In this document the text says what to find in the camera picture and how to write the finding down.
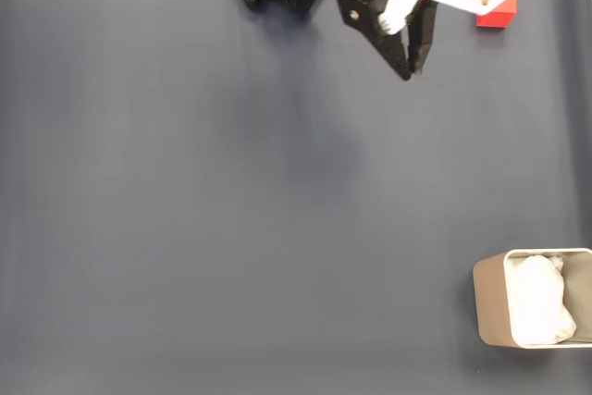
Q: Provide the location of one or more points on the red cube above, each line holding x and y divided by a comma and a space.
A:
497, 16

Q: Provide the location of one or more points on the beige rounded box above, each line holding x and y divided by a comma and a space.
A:
488, 302

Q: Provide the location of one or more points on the dark blue-grey mat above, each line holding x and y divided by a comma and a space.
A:
231, 182

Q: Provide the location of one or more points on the white crumpled cloth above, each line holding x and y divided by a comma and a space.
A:
536, 298

